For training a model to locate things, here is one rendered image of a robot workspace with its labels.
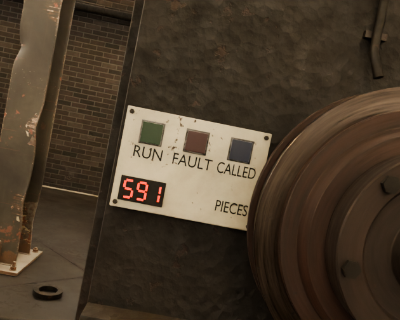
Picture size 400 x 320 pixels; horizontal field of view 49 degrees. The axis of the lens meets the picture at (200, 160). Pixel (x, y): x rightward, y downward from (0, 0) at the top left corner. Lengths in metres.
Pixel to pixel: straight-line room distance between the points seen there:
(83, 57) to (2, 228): 4.01
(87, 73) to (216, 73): 6.18
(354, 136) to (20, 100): 2.92
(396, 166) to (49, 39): 2.97
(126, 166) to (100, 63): 6.17
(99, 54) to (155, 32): 6.15
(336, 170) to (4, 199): 3.00
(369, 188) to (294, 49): 0.33
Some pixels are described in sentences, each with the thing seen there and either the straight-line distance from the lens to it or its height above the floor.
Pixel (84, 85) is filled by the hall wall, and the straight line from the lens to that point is 6.94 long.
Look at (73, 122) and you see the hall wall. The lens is 6.94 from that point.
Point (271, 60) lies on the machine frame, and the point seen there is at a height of 1.37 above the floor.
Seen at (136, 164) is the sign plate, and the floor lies 1.14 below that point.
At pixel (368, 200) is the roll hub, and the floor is 1.17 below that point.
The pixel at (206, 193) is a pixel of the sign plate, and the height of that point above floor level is 1.11.
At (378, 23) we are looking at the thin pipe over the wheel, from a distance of 0.87.
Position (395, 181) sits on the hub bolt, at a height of 1.20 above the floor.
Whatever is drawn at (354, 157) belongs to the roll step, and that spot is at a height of 1.22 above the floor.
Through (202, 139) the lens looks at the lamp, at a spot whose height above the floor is 1.21.
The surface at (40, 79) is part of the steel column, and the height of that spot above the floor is 1.39.
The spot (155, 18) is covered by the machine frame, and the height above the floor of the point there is 1.40.
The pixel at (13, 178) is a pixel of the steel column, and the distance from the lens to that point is 3.42.
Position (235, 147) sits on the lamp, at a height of 1.20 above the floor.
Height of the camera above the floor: 1.21
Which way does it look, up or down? 3 degrees down
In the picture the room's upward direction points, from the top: 11 degrees clockwise
